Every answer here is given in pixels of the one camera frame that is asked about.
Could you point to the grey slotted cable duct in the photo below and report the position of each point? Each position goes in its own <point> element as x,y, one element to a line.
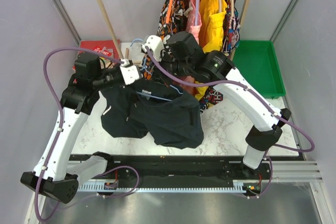
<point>94,186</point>

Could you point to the large red book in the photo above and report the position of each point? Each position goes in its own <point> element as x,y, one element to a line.
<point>108,44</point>

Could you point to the colourful paperback book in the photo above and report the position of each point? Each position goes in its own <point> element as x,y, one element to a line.
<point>107,54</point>

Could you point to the comic print shorts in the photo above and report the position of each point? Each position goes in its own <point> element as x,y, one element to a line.
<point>231,27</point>

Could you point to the camouflage orange black shorts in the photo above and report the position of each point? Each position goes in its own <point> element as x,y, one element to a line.
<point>165,31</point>

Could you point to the wooden clothes rack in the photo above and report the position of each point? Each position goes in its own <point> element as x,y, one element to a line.
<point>111,31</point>

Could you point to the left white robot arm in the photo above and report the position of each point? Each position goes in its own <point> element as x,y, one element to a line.
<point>52,177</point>

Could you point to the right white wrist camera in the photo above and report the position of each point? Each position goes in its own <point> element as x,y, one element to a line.
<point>155,44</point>

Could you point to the yellow shorts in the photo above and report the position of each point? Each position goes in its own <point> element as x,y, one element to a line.
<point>211,34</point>

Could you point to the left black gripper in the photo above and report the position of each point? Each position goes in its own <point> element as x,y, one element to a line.
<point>119,69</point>

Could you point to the blue wire hanger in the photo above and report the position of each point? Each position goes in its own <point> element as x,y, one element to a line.
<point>154,84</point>

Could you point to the pink patterned shorts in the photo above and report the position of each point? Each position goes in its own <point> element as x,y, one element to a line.
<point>194,16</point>

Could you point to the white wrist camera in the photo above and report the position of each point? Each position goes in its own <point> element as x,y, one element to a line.
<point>155,44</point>
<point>129,71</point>

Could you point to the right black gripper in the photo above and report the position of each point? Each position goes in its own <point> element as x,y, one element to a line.
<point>164,55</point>

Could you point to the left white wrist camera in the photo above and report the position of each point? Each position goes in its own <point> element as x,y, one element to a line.
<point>129,71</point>

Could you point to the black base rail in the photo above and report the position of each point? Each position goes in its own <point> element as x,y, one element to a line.
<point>154,171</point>

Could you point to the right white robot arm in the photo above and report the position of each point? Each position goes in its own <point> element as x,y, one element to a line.
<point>181,55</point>

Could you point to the green plastic tray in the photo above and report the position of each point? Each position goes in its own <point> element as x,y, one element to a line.
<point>257,62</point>

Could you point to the dark navy shorts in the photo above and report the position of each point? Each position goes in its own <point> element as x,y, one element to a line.
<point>170,115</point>

